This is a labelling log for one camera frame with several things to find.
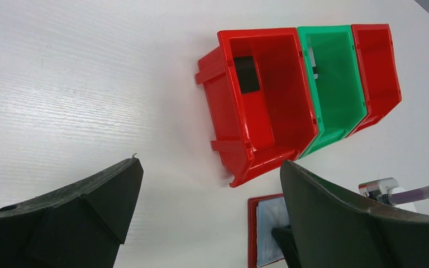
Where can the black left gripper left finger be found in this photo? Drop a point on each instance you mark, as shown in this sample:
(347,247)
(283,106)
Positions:
(82,224)

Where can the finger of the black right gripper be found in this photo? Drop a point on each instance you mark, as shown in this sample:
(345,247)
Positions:
(285,241)

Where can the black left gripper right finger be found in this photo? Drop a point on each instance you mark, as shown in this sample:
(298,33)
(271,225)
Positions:
(335,227)

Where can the red leather card holder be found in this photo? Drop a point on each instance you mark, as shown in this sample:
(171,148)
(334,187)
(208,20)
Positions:
(251,215)

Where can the red plastic bin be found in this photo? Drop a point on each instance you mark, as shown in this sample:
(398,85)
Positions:
(377,69)
(256,132)

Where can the grey card with stripe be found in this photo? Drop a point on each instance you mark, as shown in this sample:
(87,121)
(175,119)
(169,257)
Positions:
(313,62)

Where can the black card in bin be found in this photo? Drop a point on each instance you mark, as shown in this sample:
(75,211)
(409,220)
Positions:
(246,74)

